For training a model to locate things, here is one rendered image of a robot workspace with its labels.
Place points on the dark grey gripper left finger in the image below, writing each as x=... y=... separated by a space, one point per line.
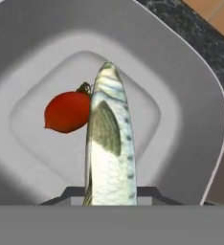
x=69 y=195

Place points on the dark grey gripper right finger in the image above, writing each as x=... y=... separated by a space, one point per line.
x=149 y=195

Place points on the silver green fish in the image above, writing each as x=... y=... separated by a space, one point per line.
x=110 y=143

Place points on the red tomato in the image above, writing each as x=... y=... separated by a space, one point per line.
x=67 y=111

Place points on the grey tupperware container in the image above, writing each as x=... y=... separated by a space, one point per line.
x=168 y=95

